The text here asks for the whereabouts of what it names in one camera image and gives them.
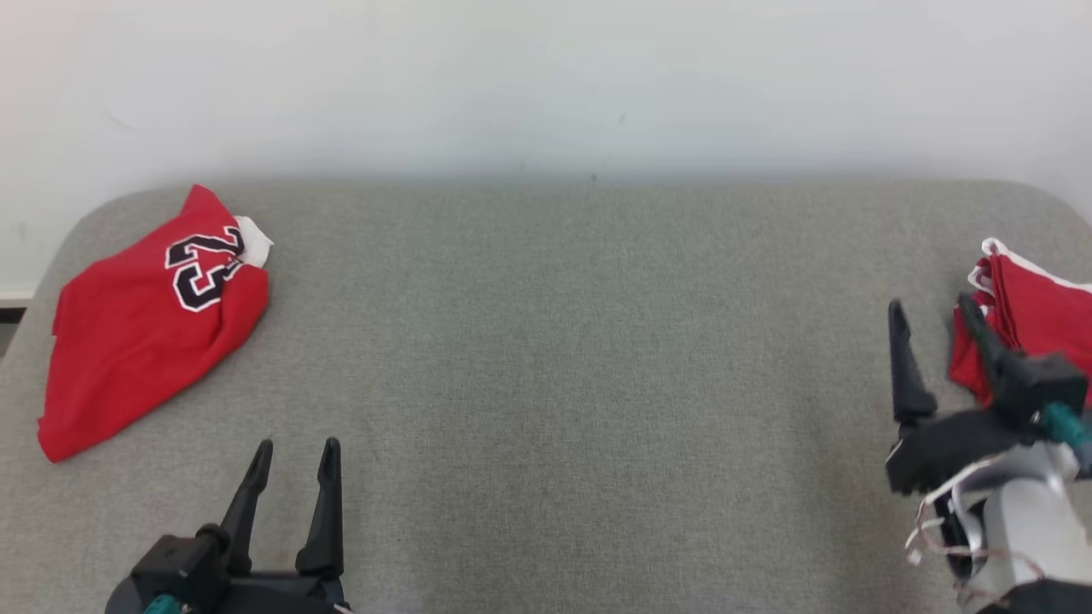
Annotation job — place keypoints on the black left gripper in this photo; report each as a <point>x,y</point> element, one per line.
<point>281,597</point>

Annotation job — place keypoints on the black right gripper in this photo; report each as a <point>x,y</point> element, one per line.
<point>947,448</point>

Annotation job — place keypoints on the red shorts white trim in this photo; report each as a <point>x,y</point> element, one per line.
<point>1045,315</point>

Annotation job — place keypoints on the red jersey number 23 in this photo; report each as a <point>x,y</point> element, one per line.
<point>119,358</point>

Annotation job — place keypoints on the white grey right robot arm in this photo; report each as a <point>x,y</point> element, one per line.
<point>1024,529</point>

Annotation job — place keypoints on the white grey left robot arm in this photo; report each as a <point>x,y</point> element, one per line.
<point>119,601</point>

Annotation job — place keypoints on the white skirting board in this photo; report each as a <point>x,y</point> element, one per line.
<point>15,295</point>

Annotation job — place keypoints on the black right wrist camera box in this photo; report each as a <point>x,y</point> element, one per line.
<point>1036,384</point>

